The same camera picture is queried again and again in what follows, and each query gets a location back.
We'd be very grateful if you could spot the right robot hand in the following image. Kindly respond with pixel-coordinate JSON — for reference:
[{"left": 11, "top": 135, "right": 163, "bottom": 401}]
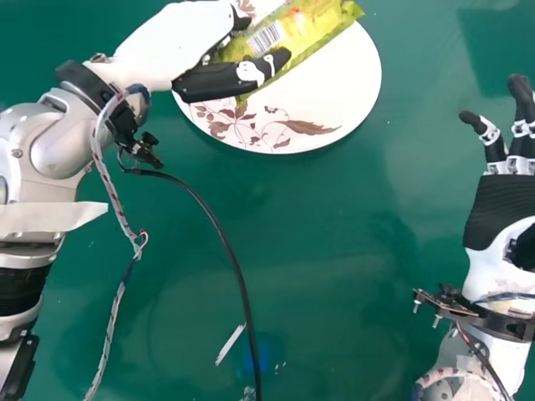
[{"left": 457, "top": 74, "right": 535, "bottom": 346}]

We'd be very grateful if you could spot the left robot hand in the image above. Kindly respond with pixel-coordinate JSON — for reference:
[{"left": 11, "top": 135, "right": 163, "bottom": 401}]
[{"left": 55, "top": 0, "right": 293, "bottom": 145}]

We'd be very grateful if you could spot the yellow-green biscuit packet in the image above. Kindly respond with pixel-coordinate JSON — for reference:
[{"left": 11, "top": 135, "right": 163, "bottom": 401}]
[{"left": 206, "top": 0, "right": 367, "bottom": 110}]

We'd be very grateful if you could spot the white plate brown leaf pattern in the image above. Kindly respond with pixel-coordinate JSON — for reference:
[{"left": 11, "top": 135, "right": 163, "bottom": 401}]
[{"left": 171, "top": 0, "right": 384, "bottom": 155}]

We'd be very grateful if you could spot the small white tape strip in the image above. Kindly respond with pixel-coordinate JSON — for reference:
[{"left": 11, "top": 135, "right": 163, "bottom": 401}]
[{"left": 214, "top": 323, "right": 247, "bottom": 368}]

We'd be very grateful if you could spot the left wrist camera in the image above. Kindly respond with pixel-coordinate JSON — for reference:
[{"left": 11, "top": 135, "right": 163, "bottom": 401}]
[{"left": 115, "top": 129, "right": 165, "bottom": 171}]

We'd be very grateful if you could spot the white red braided cable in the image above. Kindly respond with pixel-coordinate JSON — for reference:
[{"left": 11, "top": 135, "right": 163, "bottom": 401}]
[{"left": 81, "top": 83, "right": 152, "bottom": 401}]

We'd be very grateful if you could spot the thick black cable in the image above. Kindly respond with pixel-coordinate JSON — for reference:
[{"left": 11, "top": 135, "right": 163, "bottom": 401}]
[{"left": 118, "top": 160, "right": 263, "bottom": 401}]

